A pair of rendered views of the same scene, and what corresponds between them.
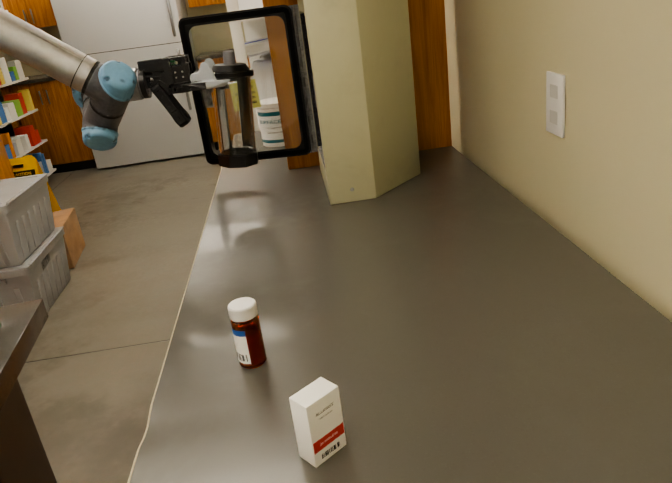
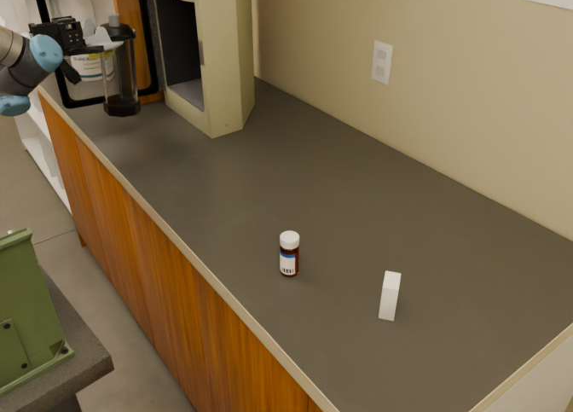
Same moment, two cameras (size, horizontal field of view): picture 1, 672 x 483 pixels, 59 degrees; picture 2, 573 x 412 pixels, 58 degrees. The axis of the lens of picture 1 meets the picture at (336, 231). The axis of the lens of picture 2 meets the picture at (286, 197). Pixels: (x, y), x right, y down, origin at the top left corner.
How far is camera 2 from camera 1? 0.64 m
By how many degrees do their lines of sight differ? 32
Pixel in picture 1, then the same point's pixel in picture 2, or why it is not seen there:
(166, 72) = (63, 37)
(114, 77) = (49, 52)
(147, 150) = not seen: outside the picture
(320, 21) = not seen: outside the picture
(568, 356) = (456, 225)
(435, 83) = not seen: hidden behind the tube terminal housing
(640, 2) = (466, 17)
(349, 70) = (228, 34)
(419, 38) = not seen: outside the picture
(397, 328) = (355, 229)
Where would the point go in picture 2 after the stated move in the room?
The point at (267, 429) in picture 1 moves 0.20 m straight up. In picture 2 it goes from (344, 310) to (352, 224)
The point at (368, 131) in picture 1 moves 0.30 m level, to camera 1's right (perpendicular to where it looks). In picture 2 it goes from (239, 80) to (321, 60)
